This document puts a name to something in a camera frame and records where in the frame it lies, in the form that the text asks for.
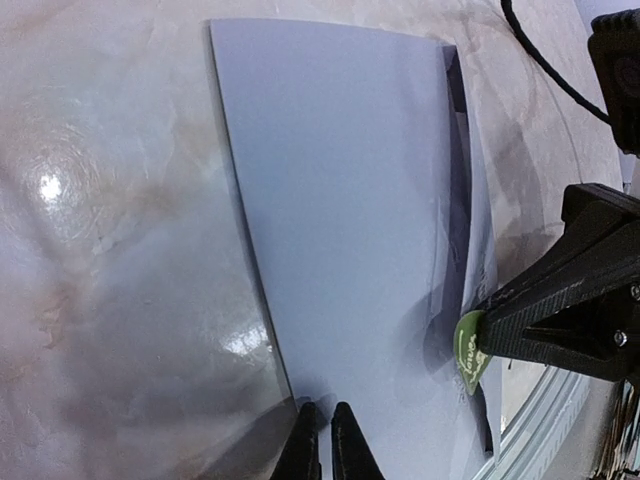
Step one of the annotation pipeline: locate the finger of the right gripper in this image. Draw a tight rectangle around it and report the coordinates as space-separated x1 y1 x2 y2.
478 299 639 383
479 184 639 330

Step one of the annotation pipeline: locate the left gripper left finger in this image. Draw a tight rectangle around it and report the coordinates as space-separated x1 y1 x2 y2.
270 402 321 480

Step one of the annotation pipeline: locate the front aluminium rail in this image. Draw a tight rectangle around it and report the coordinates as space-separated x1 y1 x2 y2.
475 367 590 480

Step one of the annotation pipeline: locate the green round seal sticker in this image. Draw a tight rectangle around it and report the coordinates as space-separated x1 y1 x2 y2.
454 310 491 395

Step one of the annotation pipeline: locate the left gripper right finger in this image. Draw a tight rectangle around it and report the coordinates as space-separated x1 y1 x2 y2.
331 402 383 480

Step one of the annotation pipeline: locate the grey envelope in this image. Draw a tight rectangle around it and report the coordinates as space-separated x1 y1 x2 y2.
211 19 501 479

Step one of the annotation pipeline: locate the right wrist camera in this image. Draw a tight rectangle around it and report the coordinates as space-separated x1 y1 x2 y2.
588 9 639 156

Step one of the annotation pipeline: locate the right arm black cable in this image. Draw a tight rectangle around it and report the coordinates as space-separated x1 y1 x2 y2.
499 0 614 126

